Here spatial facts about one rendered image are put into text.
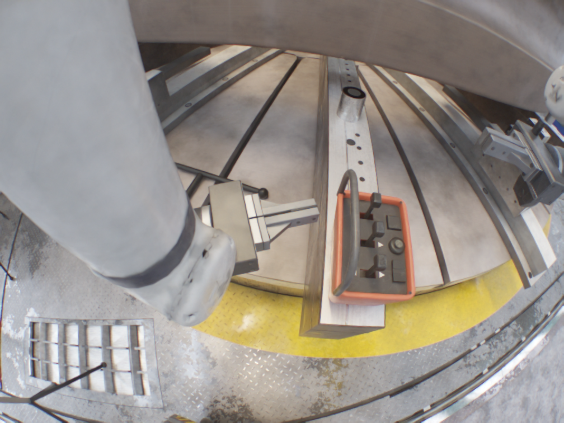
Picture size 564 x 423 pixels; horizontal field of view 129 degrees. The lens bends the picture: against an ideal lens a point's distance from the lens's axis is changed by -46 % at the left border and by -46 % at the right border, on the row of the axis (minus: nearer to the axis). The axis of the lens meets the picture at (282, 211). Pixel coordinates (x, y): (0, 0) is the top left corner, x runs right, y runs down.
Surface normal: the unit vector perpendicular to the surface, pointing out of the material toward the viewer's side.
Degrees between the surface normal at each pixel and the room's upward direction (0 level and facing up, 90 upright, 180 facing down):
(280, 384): 0
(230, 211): 0
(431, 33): 90
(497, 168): 90
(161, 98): 90
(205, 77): 72
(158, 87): 90
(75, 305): 0
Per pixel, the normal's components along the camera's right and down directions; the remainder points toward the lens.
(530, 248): -0.90, 0.03
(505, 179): -0.97, 0.20
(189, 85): 0.83, 0.25
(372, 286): 0.04, -0.53
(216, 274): 0.93, 0.35
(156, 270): 0.69, 0.61
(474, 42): 0.00, 0.85
